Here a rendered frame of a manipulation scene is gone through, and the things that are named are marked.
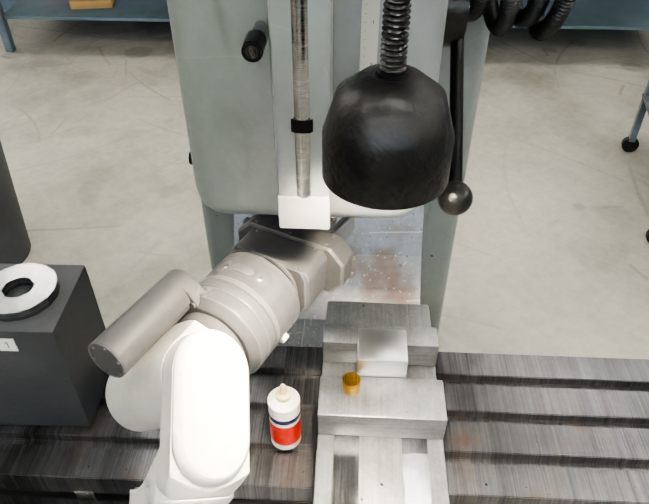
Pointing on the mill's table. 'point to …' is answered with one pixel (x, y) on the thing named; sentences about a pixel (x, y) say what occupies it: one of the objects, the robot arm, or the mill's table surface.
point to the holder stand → (42, 345)
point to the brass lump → (351, 383)
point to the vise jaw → (383, 408)
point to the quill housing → (223, 19)
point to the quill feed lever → (457, 198)
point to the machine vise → (347, 468)
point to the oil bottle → (284, 417)
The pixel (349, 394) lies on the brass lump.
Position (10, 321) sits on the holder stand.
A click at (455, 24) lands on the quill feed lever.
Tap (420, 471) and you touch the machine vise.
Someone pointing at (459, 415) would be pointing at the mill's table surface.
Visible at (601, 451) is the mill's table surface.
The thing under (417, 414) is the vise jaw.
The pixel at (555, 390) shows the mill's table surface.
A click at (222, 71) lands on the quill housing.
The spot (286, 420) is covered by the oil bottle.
